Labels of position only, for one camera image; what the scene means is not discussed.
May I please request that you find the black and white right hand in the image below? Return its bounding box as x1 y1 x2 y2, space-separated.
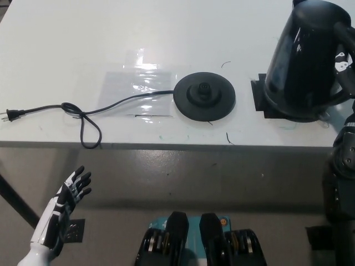
333 41 355 96

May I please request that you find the white and black left hand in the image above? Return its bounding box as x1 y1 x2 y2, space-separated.
29 165 93 254

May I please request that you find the black electric kettle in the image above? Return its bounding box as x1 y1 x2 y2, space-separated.
262 0 355 123

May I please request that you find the black tape patch on desk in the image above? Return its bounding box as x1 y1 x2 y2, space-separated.
251 73 320 120

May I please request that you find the round black kettle base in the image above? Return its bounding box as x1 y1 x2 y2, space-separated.
173 72 237 122

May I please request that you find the black table leg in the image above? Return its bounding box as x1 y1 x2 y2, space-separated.
0 173 40 230

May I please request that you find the clear plastic tape sheet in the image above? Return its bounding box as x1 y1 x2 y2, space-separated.
97 49 192 119

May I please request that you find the black power cord with plug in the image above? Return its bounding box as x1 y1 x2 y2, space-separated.
0 90 176 149

